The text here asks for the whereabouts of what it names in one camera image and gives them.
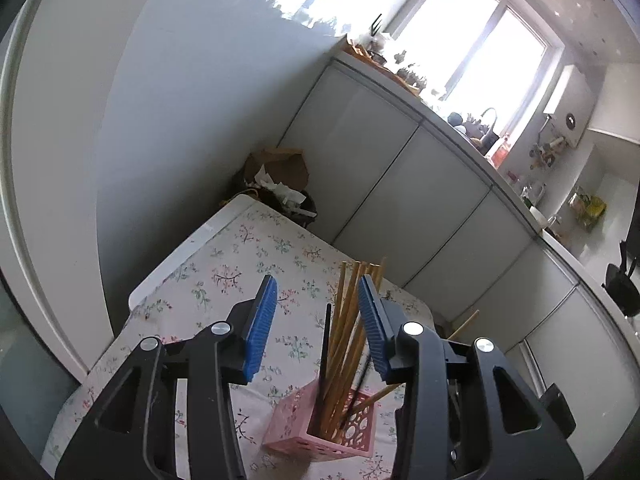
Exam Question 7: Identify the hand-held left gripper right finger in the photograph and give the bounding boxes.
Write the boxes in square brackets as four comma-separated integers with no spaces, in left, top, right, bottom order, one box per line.
[357,274,583,480]

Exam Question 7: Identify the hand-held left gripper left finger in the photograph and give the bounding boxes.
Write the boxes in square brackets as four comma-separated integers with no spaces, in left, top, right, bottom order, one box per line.
[54,274,278,480]

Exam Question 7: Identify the bundle of wooden chopsticks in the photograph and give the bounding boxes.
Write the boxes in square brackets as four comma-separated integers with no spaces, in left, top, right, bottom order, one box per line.
[315,256,404,444]

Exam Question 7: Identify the long black chopstick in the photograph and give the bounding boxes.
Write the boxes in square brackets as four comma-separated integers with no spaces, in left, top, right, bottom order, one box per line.
[317,302,334,412]

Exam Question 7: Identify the thin black chopstick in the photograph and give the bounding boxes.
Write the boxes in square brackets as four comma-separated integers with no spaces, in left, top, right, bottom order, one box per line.
[337,355,374,431]

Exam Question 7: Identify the wooden chopstick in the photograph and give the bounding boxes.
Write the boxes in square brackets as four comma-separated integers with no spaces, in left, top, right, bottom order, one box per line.
[446,310,481,342]

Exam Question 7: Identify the pink plastic chopstick holder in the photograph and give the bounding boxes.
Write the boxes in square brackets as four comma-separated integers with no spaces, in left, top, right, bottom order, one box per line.
[262,377,402,459]

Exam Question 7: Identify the hanging kitchen utensils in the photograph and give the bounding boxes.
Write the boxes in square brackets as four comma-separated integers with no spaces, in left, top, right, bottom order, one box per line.
[529,132,569,172]

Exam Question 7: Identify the floral tablecloth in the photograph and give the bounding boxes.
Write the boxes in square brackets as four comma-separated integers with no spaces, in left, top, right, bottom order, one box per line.
[40,202,436,480]

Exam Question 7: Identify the black trash bin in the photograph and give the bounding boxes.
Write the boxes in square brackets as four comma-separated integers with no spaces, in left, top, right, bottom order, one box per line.
[220,175,319,219]

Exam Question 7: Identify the black wok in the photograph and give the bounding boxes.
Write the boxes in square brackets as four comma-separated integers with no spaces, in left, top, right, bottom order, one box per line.
[602,240,640,319]

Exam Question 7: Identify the crumpled white paper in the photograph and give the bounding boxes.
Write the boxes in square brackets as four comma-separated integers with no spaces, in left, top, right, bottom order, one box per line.
[254,166,314,209]

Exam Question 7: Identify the white kitchen base cabinets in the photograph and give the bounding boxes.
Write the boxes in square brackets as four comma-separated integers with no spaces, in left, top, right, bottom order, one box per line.
[270,56,640,463]

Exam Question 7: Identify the brown paper bag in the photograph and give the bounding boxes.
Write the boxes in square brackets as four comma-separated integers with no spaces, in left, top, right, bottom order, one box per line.
[244,146,311,194]

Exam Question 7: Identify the green yellow snack bag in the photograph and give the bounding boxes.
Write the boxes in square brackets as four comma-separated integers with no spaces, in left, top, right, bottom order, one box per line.
[567,187,607,232]

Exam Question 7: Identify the metal kettle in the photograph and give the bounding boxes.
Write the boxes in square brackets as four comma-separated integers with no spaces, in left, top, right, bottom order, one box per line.
[520,180,546,207]

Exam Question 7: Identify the red label bottle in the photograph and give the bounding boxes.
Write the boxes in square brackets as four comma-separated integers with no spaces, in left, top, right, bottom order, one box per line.
[492,132,514,169]

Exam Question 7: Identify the dark pot with tools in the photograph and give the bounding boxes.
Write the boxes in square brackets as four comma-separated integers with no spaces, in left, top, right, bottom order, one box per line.
[450,107,502,147]

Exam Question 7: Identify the white windowsill ornament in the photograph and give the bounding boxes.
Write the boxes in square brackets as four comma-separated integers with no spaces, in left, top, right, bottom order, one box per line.
[349,12,397,62]

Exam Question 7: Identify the white water heater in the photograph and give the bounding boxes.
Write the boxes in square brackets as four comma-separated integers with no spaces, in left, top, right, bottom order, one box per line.
[542,65,597,147]

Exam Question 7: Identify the kitchen window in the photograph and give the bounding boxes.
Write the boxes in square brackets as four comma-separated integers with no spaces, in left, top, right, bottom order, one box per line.
[259,0,566,132]

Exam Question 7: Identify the white wall cabinet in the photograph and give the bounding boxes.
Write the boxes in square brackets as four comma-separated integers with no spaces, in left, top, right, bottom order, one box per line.
[587,52,640,137]

